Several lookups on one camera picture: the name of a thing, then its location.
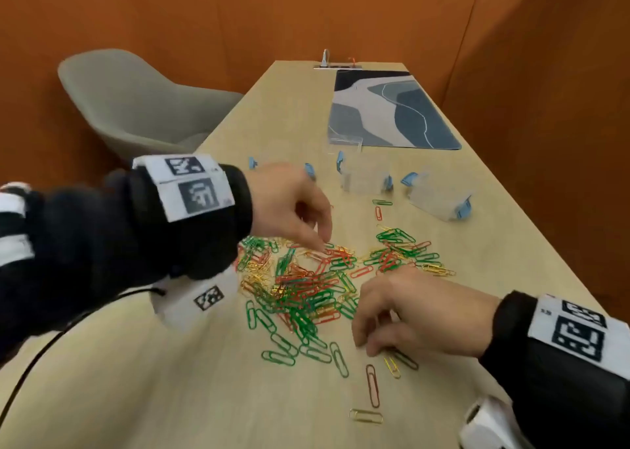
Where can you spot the white marker wristband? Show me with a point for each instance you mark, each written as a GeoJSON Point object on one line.
{"type": "Point", "coordinates": [581, 335]}
{"type": "Point", "coordinates": [189, 188]}

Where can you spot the person's right hand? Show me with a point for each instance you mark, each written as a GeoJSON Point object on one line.
{"type": "Point", "coordinates": [433, 311]}

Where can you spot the person's right thumb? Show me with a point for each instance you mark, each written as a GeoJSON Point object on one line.
{"type": "Point", "coordinates": [386, 344]}

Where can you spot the grey shell chair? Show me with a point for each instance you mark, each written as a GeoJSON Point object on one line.
{"type": "Point", "coordinates": [138, 104]}

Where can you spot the blue grey patterned mat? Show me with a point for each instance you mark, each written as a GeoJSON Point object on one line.
{"type": "Point", "coordinates": [393, 111]}

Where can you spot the gold paper clip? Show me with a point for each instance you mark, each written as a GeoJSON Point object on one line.
{"type": "Point", "coordinates": [366, 416]}

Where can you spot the metal table power outlet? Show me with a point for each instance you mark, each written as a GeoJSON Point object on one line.
{"type": "Point", "coordinates": [334, 66]}

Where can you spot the green paper clip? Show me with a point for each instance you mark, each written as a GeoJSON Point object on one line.
{"type": "Point", "coordinates": [382, 202]}

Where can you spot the pile of coloured paper clips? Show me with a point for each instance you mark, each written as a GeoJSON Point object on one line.
{"type": "Point", "coordinates": [305, 286]}

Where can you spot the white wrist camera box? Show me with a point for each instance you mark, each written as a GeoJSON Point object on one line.
{"type": "Point", "coordinates": [197, 301]}
{"type": "Point", "coordinates": [492, 426]}

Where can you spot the person's left forearm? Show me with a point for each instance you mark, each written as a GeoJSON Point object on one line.
{"type": "Point", "coordinates": [98, 247]}

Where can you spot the clear plastic lid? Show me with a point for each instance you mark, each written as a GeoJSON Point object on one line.
{"type": "Point", "coordinates": [346, 142]}

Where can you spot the clear box with blue clasps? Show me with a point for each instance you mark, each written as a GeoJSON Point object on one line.
{"type": "Point", "coordinates": [275, 156]}
{"type": "Point", "coordinates": [364, 175]}
{"type": "Point", "coordinates": [438, 197]}

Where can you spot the small red paper clip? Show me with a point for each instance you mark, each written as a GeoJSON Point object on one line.
{"type": "Point", "coordinates": [378, 213]}

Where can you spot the long red paper clip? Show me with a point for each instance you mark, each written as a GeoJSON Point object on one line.
{"type": "Point", "coordinates": [372, 385]}

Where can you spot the person's left hand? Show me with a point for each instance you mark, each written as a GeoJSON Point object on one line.
{"type": "Point", "coordinates": [278, 200]}

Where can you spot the person's left thumb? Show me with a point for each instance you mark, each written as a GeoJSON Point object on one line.
{"type": "Point", "coordinates": [302, 239]}

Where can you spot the yellow paper clip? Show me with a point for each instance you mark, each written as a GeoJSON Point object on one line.
{"type": "Point", "coordinates": [392, 367]}

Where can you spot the person's right forearm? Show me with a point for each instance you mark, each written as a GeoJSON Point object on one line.
{"type": "Point", "coordinates": [551, 380]}

